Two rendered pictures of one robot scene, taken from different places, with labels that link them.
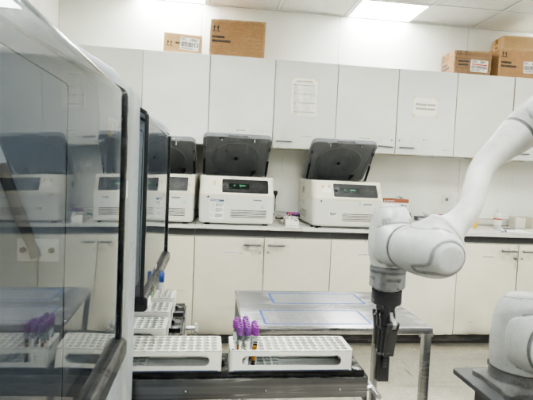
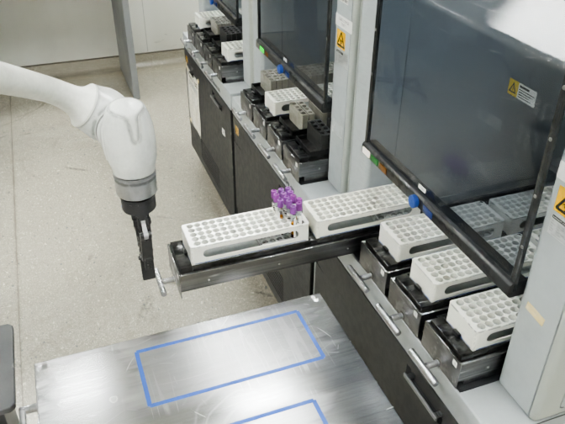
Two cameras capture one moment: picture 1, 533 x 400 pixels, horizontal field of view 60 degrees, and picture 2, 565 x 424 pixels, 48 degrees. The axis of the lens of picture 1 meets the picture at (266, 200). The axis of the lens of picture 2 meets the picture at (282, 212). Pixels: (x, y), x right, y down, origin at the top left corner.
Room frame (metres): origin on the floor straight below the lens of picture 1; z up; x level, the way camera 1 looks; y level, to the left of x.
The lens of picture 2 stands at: (2.39, -0.28, 1.74)
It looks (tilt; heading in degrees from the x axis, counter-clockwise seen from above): 33 degrees down; 166
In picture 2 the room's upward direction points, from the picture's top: straight up
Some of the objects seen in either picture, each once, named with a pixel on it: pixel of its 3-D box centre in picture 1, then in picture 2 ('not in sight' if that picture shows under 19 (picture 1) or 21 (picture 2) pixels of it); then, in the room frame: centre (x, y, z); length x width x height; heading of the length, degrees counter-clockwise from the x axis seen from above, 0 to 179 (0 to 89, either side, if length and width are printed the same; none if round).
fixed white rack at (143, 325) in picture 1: (111, 333); (440, 231); (1.23, 0.40, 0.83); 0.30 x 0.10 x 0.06; 97
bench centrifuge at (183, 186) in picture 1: (161, 178); not in sight; (3.64, 0.83, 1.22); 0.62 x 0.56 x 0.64; 5
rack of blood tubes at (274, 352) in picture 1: (288, 355); (245, 234); (1.13, -0.07, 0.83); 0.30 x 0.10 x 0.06; 97
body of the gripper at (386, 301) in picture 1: (385, 305); (139, 210); (1.16, -0.31, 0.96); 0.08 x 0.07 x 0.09; 7
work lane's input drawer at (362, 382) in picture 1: (232, 376); (297, 241); (1.12, 0.06, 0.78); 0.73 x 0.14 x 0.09; 97
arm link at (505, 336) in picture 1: (523, 330); not in sight; (1.31, -0.75, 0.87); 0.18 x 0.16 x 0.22; 16
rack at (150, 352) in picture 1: (159, 355); (361, 210); (1.09, 0.24, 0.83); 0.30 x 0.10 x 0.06; 97
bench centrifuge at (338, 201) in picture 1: (339, 182); not in sight; (3.82, -0.59, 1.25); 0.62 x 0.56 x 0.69; 7
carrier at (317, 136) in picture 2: not in sight; (316, 136); (0.69, 0.23, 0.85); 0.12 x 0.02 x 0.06; 7
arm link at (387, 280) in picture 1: (387, 277); (135, 182); (1.16, -0.31, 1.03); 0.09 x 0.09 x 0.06
